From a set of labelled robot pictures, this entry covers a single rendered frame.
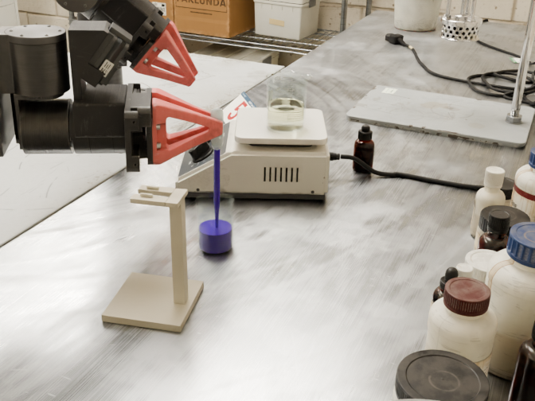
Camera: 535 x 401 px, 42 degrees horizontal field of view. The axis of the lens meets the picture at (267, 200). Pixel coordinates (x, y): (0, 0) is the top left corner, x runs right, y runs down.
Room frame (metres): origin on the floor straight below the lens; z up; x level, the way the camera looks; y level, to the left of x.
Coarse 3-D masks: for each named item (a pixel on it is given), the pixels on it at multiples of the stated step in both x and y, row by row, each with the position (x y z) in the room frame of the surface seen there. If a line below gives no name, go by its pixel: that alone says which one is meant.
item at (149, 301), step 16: (144, 192) 0.59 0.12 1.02; (160, 192) 0.59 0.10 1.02; (176, 192) 0.59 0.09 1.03; (176, 208) 0.57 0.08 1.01; (176, 224) 0.57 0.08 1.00; (176, 240) 0.57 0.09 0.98; (176, 256) 0.57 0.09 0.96; (176, 272) 0.57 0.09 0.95; (128, 288) 0.60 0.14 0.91; (144, 288) 0.60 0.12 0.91; (160, 288) 0.60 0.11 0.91; (176, 288) 0.57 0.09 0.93; (192, 288) 0.60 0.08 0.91; (112, 304) 0.57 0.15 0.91; (128, 304) 0.57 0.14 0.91; (144, 304) 0.57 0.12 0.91; (160, 304) 0.57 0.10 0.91; (176, 304) 0.57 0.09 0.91; (192, 304) 0.58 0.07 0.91; (112, 320) 0.55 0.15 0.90; (128, 320) 0.55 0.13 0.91; (144, 320) 0.55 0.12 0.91; (160, 320) 0.55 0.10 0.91; (176, 320) 0.55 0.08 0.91
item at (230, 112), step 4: (240, 96) 1.15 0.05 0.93; (236, 100) 1.15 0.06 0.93; (240, 100) 1.14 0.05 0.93; (244, 100) 1.13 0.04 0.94; (232, 104) 1.15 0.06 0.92; (236, 104) 1.14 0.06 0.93; (240, 104) 1.13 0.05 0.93; (244, 104) 1.12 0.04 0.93; (248, 104) 1.11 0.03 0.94; (228, 108) 1.14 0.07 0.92; (232, 108) 1.13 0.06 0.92; (236, 108) 1.12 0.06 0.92; (224, 112) 1.14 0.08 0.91; (228, 112) 1.13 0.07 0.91; (232, 112) 1.12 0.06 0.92; (236, 112) 1.11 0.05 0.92; (228, 116) 1.12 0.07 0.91; (232, 116) 1.11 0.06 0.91; (236, 116) 1.10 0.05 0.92; (228, 120) 1.10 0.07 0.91
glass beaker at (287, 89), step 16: (272, 80) 0.84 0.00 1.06; (288, 80) 0.89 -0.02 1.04; (304, 80) 0.85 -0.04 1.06; (272, 96) 0.85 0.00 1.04; (288, 96) 0.84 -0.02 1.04; (304, 96) 0.85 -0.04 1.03; (272, 112) 0.85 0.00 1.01; (288, 112) 0.84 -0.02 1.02; (304, 112) 0.86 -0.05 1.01; (272, 128) 0.85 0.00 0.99; (288, 128) 0.84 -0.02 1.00
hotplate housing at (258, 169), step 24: (240, 144) 0.85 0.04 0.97; (264, 144) 0.84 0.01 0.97; (240, 168) 0.82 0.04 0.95; (264, 168) 0.82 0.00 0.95; (288, 168) 0.82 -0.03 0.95; (312, 168) 0.82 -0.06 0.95; (192, 192) 0.83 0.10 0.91; (240, 192) 0.82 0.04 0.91; (264, 192) 0.82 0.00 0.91; (288, 192) 0.82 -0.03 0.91; (312, 192) 0.82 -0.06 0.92
